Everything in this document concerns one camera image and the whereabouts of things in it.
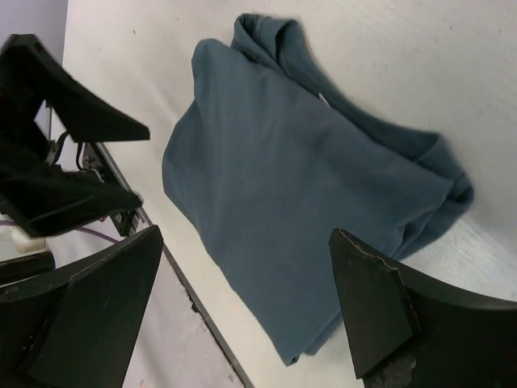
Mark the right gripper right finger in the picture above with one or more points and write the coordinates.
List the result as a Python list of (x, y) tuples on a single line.
[(408, 329)]

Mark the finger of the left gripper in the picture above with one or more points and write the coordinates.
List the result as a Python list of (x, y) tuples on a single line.
[(46, 201), (30, 75)]

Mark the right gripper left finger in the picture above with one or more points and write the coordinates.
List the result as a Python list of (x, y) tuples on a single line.
[(77, 325)]

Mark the blue t shirt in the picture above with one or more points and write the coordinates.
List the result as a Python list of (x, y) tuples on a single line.
[(270, 158)]

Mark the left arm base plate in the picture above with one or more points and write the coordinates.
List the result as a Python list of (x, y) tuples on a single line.
[(178, 344)]

